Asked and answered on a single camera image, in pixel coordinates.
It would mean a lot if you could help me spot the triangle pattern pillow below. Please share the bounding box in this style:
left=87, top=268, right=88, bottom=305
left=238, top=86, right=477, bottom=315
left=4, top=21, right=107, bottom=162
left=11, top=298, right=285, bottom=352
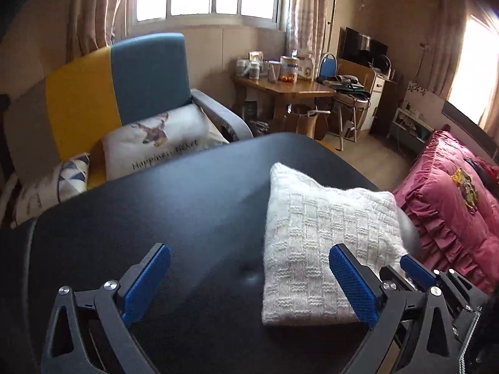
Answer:
left=10, top=152, right=92, bottom=228

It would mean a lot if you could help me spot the deer print pillow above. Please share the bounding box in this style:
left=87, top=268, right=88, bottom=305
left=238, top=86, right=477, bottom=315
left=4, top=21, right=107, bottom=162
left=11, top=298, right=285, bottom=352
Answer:
left=101, top=103, right=230, bottom=182

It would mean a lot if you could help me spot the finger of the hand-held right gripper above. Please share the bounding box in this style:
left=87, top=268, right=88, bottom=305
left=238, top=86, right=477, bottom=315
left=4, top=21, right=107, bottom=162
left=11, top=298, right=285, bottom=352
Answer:
left=401, top=254, right=488, bottom=320

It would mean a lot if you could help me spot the yellow wooden chair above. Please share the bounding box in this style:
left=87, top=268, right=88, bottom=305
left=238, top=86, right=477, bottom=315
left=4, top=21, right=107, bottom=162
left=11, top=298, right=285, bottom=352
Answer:
left=290, top=109, right=331, bottom=141

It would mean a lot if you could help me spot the pink ruffled bedspread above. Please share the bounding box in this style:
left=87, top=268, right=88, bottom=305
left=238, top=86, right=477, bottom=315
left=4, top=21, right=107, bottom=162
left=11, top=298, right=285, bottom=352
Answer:
left=392, top=125, right=499, bottom=297

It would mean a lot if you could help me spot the grey yellow blue armchair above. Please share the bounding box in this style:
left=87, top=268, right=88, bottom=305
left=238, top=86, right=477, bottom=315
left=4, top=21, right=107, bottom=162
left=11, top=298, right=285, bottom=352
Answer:
left=0, top=33, right=254, bottom=227

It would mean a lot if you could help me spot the blue folding chair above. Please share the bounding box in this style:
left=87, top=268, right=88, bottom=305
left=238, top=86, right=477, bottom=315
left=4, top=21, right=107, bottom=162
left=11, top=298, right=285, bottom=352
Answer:
left=317, top=52, right=375, bottom=152

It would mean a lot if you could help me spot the white leaf print panel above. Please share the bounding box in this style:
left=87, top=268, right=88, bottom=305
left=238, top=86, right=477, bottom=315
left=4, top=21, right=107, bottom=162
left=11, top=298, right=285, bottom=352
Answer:
left=403, top=82, right=445, bottom=118

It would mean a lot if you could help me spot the black television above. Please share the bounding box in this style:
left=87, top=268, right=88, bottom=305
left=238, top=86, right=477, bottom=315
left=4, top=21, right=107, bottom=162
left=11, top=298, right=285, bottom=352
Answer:
left=337, top=27, right=388, bottom=69

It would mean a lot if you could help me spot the white cabinet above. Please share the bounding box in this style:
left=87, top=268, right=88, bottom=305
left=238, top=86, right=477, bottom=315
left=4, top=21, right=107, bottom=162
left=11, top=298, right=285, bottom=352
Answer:
left=366, top=74, right=398, bottom=135

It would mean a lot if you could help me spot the white knit sweater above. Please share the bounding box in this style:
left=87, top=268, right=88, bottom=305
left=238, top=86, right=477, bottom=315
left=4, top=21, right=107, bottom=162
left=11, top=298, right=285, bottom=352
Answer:
left=260, top=162, right=408, bottom=327

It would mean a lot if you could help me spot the pink patterned curtain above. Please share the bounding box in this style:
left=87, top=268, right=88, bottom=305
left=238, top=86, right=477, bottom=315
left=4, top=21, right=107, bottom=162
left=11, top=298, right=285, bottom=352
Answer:
left=66, top=0, right=133, bottom=61
left=284, top=0, right=332, bottom=71

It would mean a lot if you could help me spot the white carton box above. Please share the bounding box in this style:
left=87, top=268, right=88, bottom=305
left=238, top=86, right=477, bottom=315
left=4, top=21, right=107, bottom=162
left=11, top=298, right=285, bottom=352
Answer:
left=296, top=52, right=316, bottom=79

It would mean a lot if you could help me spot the clothes pile on chair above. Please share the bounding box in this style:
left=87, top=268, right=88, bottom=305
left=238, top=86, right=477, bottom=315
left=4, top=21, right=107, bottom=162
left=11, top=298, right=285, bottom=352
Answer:
left=323, top=74, right=371, bottom=99

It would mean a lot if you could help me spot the white low shelf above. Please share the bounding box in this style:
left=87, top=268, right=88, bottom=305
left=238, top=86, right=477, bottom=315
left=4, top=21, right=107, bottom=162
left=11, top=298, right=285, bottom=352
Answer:
left=390, top=107, right=433, bottom=149

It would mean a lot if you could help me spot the clear plastic jar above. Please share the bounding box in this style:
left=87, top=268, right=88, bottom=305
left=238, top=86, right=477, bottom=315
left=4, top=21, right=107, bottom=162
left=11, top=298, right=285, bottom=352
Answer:
left=280, top=56, right=299, bottom=82

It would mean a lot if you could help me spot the bright side window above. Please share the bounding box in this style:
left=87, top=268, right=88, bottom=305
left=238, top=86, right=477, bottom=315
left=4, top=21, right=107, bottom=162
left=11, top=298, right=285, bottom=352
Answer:
left=448, top=16, right=499, bottom=115

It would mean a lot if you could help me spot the beige side curtain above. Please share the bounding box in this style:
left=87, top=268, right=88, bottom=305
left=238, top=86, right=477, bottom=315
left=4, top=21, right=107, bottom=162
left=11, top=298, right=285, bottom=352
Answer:
left=431, top=0, right=474, bottom=98

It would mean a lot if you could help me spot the wooden shelf with clutter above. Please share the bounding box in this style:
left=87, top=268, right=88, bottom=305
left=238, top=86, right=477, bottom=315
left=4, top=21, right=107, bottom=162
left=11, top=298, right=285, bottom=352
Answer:
left=233, top=74, right=336, bottom=133

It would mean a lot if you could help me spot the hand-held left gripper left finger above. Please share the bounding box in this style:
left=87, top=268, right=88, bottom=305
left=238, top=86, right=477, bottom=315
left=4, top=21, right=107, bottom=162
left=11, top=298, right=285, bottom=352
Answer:
left=41, top=243, right=171, bottom=374

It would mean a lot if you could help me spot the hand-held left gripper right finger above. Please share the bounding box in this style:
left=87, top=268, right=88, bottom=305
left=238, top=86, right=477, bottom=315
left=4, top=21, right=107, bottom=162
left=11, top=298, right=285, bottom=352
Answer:
left=328, top=243, right=463, bottom=374

